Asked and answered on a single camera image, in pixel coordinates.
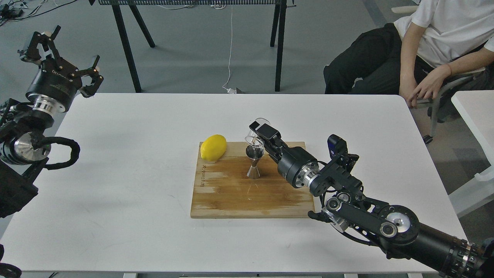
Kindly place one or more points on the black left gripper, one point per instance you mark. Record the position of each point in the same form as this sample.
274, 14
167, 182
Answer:
52, 83

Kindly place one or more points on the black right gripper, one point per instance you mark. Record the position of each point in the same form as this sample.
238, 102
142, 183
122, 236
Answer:
294, 164

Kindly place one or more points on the clear glass measuring cup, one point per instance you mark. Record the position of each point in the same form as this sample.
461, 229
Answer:
255, 146

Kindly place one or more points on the steel double jigger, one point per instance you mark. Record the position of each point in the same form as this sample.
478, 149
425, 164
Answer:
253, 172

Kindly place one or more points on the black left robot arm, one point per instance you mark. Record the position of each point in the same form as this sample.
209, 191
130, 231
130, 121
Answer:
25, 150

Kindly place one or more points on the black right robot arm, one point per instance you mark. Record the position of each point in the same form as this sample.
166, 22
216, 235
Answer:
395, 229

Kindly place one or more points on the yellow lemon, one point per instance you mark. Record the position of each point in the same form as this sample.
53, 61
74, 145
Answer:
213, 148

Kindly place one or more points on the wooden cutting board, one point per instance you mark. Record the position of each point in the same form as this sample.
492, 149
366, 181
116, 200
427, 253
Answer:
222, 189

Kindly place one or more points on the seated person white shirt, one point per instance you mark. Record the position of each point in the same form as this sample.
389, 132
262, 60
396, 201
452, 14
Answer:
370, 65

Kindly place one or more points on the grey office chair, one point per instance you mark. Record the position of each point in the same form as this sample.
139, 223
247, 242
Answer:
444, 96

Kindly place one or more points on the white side table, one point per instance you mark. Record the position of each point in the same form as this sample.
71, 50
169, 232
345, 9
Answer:
476, 107

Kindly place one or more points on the black metal frame table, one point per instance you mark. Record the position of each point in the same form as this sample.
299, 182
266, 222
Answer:
157, 42

